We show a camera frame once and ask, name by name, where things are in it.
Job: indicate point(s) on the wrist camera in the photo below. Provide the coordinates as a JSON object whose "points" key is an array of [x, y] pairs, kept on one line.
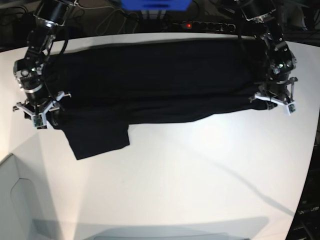
{"points": [[291, 108], [38, 122]]}

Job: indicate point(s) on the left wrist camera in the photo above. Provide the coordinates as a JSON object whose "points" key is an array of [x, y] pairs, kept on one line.
{"points": [[291, 108]]}

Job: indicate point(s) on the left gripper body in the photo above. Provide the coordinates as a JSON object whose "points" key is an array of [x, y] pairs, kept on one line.
{"points": [[276, 93]]}

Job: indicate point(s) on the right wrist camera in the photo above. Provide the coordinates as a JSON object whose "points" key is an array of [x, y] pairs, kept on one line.
{"points": [[38, 122]]}

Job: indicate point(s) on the black T-shirt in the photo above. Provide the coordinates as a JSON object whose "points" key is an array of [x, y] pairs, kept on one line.
{"points": [[113, 87]]}

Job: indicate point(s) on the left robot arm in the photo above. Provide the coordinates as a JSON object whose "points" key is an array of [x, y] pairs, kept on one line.
{"points": [[279, 60]]}

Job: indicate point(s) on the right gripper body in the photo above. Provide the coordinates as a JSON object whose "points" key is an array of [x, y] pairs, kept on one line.
{"points": [[43, 108]]}

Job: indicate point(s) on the black power strip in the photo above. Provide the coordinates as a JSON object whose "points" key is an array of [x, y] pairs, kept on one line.
{"points": [[202, 27]]}

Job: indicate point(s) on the blue plastic box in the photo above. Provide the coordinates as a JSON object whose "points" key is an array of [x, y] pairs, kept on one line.
{"points": [[146, 5]]}

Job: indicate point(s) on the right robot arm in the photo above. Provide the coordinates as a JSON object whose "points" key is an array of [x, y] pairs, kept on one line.
{"points": [[30, 71]]}

